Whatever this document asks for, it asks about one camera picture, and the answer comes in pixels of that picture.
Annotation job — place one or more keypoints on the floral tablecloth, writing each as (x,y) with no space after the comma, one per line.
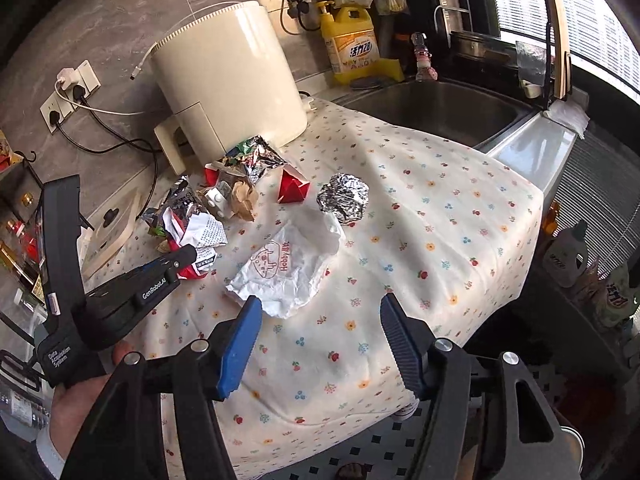
(400,210)

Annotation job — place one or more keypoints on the white sink cabinet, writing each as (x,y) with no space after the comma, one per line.
(540,150)

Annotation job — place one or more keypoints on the white laundry detergent jug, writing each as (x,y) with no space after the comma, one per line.
(565,260)

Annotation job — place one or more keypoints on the small pink label bottle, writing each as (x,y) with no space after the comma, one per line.
(425,65)

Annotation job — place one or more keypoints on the red paper carton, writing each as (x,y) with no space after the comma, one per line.
(294,186)

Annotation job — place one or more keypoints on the black dish rack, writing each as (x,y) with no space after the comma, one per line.
(480,5)

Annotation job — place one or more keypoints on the orange bottle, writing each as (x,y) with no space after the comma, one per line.
(550,217)

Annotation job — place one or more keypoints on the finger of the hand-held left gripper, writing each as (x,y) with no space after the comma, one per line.
(175,263)

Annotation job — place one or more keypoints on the black condiment rack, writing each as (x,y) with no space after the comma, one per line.
(20,180)

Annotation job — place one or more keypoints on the aluminium foil ball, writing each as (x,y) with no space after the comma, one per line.
(345,197)

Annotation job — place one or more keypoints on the row of condiment bottles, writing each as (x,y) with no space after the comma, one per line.
(20,255)

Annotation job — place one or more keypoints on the white window blind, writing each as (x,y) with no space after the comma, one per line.
(595,25)

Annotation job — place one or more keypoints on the person's left hand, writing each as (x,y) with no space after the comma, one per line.
(80,405)

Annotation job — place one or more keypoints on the wooden cutting board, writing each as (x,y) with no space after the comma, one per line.
(557,35)

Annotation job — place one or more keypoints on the crumpled brown paper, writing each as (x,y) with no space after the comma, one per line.
(245,200)

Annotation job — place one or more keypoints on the printed detergent refill bag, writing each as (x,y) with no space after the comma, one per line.
(617,300)

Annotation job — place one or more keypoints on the yellow detergent bottle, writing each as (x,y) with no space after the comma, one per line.
(350,35)

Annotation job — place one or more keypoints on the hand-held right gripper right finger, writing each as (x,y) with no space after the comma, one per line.
(400,345)

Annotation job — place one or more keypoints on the red white packet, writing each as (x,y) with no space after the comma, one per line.
(192,272)

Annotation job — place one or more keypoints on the cream air fryer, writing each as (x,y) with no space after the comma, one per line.
(225,75)

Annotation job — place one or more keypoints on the white wall socket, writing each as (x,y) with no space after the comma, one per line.
(85,75)

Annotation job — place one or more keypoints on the steel basin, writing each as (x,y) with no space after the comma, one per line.
(480,47)

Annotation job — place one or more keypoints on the silver foil wrapper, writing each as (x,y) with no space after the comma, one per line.
(172,200)

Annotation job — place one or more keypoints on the small red carton piece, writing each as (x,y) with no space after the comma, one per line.
(212,174)

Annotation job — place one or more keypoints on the white rag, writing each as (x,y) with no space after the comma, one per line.
(567,117)

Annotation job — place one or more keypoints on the white paper wrapper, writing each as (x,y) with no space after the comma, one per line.
(285,265)

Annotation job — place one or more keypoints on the steel sink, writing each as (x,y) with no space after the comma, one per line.
(440,110)

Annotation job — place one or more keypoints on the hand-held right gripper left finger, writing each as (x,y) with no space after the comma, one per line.
(240,345)

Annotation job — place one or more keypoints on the white receipt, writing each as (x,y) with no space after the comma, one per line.
(202,232)

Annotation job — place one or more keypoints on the silver green snack wrapper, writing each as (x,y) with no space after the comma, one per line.
(257,157)

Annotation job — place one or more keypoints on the small white carton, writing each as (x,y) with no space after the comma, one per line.
(220,200)

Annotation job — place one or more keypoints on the person's left forearm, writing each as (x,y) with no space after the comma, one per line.
(47,452)

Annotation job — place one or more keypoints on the white charger plug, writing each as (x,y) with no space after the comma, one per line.
(66,79)

